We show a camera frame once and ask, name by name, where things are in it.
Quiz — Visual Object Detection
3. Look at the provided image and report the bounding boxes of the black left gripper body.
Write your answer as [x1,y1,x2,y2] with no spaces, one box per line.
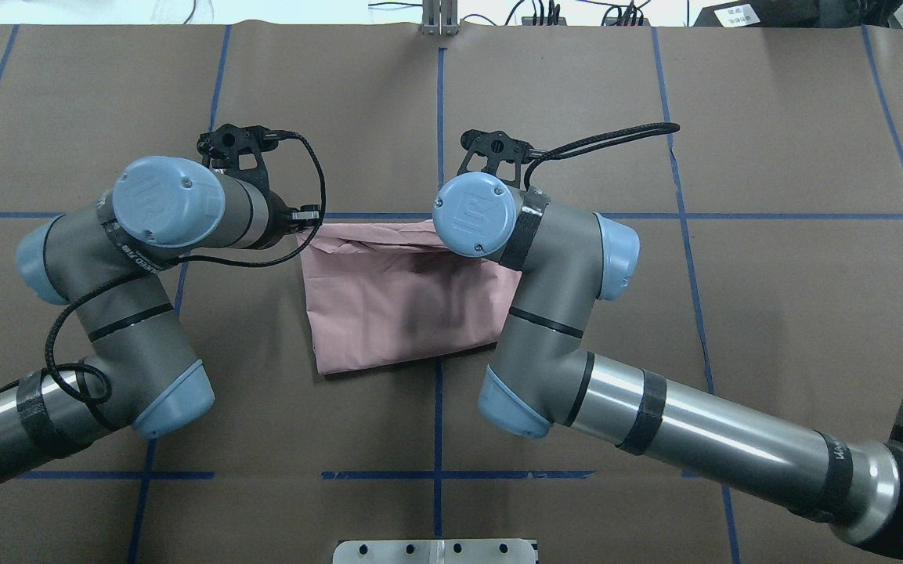
[197,124,322,230]

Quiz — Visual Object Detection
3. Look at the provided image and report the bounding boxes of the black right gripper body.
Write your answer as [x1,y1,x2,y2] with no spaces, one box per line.
[457,131,536,189]

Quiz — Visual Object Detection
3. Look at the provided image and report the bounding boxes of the pink printed t-shirt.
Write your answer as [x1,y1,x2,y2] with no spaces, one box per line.
[299,221,520,375]

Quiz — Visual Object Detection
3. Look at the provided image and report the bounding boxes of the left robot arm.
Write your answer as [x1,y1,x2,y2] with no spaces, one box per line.
[0,124,327,484]

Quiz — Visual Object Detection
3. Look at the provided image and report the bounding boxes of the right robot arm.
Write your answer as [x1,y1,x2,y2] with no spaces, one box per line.
[433,124,903,563]

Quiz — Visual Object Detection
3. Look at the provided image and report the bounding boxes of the black power box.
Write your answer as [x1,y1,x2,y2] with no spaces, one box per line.
[691,1,820,28]

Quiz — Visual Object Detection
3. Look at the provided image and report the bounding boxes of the aluminium frame post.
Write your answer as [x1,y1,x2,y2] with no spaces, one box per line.
[420,0,461,37]

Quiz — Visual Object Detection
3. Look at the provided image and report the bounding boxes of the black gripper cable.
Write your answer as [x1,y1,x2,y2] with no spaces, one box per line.
[523,122,681,189]

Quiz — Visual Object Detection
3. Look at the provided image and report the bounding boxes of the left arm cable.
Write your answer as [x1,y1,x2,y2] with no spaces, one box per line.
[44,130,328,430]

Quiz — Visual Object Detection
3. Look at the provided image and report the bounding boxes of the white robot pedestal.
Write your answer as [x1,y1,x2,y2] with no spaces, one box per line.
[332,538,540,563]

